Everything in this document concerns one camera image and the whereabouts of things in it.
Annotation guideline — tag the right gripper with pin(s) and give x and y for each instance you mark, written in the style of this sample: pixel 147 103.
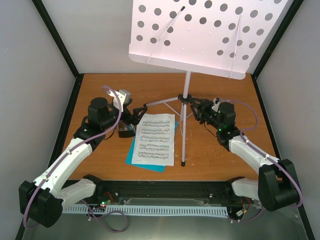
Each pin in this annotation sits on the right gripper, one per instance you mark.
pixel 204 105

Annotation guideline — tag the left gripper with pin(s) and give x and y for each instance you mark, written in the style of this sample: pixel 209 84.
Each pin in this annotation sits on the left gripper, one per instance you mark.
pixel 135 119

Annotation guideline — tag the black metronome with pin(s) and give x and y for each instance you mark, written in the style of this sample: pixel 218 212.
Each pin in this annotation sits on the black metronome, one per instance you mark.
pixel 126 130

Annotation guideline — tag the white sheet music paper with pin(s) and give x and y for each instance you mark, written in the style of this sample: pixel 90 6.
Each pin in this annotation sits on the white sheet music paper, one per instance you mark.
pixel 155 140

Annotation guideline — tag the blue sheet music paper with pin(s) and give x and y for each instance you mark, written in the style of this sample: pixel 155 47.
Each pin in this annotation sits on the blue sheet music paper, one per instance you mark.
pixel 152 167

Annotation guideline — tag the white tripod music stand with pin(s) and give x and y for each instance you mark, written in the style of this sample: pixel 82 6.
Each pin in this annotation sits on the white tripod music stand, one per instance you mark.
pixel 214 37

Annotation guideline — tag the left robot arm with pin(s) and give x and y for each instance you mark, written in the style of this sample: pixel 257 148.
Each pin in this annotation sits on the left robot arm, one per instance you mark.
pixel 44 199

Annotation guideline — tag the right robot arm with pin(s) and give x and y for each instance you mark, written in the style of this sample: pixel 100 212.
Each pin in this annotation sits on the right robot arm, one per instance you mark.
pixel 277 184

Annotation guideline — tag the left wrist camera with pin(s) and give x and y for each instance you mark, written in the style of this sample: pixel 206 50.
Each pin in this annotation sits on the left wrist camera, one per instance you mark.
pixel 122 98

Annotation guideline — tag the black aluminium frame post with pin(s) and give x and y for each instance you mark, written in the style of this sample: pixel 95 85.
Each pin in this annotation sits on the black aluminium frame post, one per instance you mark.
pixel 281 29

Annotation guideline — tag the grey slotted cable duct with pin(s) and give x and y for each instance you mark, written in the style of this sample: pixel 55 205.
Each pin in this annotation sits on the grey slotted cable duct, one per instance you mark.
pixel 164 211

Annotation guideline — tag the black left frame post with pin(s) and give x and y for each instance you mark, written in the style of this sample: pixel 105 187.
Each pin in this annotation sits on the black left frame post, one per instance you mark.
pixel 48 22

